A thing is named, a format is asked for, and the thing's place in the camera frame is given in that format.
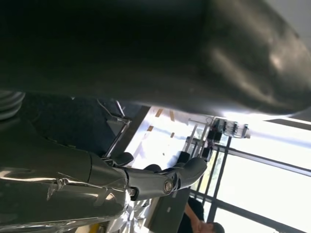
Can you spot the stainless steel work table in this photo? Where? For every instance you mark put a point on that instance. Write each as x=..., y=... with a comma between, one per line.
x=155, y=148

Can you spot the grey laptop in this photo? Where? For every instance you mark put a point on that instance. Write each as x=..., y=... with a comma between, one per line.
x=167, y=212

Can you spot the person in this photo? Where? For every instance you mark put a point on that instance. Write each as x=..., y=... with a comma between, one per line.
x=194, y=212

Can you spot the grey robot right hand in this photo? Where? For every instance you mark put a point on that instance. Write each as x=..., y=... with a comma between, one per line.
x=121, y=48

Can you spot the grey remote controller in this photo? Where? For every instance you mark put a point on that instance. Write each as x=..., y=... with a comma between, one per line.
x=230, y=128

